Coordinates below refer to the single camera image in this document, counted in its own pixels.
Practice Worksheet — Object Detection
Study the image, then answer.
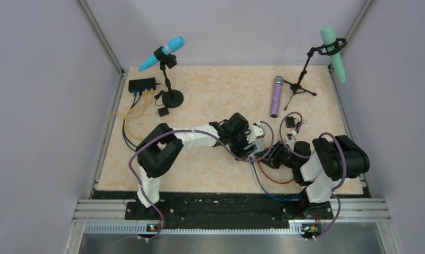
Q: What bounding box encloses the purple glitter microphone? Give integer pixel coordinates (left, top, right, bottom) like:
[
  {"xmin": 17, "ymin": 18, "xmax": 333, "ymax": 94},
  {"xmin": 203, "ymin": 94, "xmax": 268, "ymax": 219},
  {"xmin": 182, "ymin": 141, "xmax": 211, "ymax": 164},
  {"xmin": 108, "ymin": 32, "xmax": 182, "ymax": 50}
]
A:
[{"xmin": 270, "ymin": 76, "xmax": 284, "ymax": 118}]

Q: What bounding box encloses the black power cable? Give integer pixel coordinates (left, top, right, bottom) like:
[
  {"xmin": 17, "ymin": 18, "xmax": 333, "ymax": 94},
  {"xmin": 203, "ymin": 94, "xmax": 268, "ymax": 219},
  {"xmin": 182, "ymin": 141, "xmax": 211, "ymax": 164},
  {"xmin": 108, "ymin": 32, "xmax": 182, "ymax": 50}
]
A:
[{"xmin": 286, "ymin": 119, "xmax": 308, "ymax": 138}]

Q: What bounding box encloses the cyan microphone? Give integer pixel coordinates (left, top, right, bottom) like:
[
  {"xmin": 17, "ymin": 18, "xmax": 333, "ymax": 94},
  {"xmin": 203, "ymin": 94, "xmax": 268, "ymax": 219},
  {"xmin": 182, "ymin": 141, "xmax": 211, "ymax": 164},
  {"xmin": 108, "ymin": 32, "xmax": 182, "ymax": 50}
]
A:
[{"xmin": 138, "ymin": 36, "xmax": 185, "ymax": 71}]

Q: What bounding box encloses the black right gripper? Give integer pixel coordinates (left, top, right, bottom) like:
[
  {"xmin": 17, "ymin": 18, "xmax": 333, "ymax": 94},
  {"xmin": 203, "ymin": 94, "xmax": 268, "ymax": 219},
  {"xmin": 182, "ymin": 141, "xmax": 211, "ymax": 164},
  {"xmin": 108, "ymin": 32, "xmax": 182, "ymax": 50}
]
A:
[{"xmin": 255, "ymin": 140, "xmax": 299, "ymax": 169}]

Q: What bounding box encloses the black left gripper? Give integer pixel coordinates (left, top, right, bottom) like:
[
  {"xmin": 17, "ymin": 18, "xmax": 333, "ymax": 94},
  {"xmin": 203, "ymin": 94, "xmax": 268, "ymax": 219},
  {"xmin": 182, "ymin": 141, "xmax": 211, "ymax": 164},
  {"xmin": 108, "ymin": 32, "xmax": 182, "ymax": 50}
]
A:
[{"xmin": 228, "ymin": 126, "xmax": 256, "ymax": 161}]

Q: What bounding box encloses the red ethernet cable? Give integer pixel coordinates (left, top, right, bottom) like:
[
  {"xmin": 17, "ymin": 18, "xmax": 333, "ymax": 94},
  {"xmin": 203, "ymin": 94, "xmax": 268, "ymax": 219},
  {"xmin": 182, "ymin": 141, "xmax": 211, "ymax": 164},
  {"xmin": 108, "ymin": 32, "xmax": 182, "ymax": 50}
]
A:
[{"xmin": 256, "ymin": 159, "xmax": 294, "ymax": 185}]

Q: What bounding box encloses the black power adapter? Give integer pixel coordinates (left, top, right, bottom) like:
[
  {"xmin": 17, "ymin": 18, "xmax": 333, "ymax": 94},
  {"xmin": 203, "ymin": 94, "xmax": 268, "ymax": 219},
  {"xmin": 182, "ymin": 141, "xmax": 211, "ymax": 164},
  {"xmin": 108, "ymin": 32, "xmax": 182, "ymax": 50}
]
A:
[{"xmin": 285, "ymin": 116, "xmax": 296, "ymax": 128}]

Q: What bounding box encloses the black network switch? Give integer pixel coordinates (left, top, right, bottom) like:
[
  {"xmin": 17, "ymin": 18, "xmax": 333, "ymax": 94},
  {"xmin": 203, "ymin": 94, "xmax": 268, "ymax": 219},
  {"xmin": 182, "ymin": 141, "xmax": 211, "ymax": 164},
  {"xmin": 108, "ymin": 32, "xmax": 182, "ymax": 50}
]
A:
[{"xmin": 128, "ymin": 77, "xmax": 156, "ymax": 93}]

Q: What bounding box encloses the mint green microphone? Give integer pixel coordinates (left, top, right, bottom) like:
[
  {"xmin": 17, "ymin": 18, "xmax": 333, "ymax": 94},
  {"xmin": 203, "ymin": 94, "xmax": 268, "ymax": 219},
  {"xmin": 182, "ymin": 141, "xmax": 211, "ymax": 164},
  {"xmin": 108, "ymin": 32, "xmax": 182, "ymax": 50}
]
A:
[{"xmin": 320, "ymin": 25, "xmax": 347, "ymax": 83}]

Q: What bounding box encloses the yellow ethernet cable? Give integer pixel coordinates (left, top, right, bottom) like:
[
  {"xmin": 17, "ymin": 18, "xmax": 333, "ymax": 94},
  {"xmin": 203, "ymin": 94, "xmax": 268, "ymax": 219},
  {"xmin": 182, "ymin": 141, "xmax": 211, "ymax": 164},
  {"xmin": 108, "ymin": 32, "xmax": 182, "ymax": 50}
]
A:
[{"xmin": 108, "ymin": 89, "xmax": 154, "ymax": 142}]

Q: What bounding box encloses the small black adapter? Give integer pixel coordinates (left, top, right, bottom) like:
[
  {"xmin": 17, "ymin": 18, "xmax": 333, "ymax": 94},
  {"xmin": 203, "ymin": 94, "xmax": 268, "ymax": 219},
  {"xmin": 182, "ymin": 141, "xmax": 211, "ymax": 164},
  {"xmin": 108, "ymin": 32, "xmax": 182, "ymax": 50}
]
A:
[{"xmin": 158, "ymin": 107, "xmax": 170, "ymax": 117}]

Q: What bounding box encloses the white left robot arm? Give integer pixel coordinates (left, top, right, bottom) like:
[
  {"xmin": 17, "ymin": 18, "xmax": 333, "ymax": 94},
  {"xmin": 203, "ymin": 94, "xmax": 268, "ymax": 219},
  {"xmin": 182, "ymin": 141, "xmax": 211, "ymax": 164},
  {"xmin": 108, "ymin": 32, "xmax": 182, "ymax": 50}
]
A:
[{"xmin": 136, "ymin": 113, "xmax": 265, "ymax": 219}]

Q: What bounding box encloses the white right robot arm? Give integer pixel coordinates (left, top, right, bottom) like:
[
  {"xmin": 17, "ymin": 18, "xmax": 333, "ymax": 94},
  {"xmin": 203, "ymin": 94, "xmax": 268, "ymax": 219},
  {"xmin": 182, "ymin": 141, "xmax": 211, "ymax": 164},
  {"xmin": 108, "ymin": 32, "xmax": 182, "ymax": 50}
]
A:
[{"xmin": 256, "ymin": 135, "xmax": 370, "ymax": 218}]

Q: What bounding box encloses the white network switch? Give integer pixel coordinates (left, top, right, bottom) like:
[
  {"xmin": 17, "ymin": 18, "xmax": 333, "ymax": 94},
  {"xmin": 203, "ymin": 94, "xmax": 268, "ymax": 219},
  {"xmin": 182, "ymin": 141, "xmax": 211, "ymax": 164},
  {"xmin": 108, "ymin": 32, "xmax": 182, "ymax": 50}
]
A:
[{"xmin": 245, "ymin": 139, "xmax": 265, "ymax": 157}]

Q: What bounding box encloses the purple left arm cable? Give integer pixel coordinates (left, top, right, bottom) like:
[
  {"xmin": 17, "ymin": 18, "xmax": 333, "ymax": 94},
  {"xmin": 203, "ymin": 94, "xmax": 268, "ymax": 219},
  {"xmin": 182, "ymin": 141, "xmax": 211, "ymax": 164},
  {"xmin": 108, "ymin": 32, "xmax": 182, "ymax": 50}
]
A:
[{"xmin": 128, "ymin": 120, "xmax": 275, "ymax": 242}]

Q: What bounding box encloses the black round-base mic stand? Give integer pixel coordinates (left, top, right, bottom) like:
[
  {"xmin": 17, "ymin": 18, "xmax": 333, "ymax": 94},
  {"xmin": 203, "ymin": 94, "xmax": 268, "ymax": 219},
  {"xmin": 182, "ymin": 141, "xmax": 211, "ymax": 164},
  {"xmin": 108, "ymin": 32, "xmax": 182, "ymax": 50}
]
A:
[{"xmin": 160, "ymin": 63, "xmax": 184, "ymax": 108}]

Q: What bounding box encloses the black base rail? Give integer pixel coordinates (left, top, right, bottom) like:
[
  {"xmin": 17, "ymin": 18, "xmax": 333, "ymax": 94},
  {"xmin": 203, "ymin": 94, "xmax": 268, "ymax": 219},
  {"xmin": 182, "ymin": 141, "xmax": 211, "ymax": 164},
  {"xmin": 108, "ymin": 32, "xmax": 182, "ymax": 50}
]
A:
[{"xmin": 125, "ymin": 192, "xmax": 334, "ymax": 230}]

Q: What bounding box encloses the black tripod mic stand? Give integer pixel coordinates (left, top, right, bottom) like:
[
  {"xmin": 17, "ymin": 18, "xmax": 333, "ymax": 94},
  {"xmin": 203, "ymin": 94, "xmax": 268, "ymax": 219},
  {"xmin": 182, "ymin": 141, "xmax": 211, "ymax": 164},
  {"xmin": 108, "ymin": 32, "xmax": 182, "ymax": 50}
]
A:
[{"xmin": 283, "ymin": 38, "xmax": 348, "ymax": 111}]

